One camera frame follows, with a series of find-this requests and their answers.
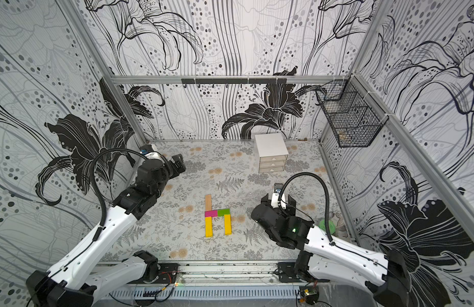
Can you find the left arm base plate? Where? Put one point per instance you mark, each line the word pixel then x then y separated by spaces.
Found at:
pixel 166 273

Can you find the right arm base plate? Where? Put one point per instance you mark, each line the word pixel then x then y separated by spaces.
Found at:
pixel 292 272

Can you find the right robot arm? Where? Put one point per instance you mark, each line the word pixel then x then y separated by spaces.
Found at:
pixel 322 258

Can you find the yellow building block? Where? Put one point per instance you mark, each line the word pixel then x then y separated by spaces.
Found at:
pixel 227 225
pixel 208 226

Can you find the small electronics board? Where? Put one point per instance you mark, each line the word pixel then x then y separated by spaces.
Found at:
pixel 308 295

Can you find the green round lid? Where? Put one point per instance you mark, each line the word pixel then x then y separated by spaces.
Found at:
pixel 322 225

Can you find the green building block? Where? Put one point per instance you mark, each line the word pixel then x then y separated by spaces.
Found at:
pixel 223 212

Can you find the wooden building block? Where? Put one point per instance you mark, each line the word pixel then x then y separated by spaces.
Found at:
pixel 208 202

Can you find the black wire basket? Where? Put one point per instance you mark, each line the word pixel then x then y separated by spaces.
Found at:
pixel 352 121

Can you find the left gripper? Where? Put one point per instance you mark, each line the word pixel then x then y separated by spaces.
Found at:
pixel 179 164

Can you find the white drawer cabinet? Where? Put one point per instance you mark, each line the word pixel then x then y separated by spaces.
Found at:
pixel 271 151

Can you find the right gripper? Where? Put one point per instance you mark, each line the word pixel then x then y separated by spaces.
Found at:
pixel 269 209

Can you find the black wall bar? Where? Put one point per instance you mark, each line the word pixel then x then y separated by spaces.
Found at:
pixel 234 80

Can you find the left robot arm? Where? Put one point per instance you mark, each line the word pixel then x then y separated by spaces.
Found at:
pixel 70 281

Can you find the crumpled white cloth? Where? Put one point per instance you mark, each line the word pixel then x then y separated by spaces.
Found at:
pixel 340 230

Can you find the pink building block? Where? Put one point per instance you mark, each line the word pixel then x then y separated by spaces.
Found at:
pixel 213 213

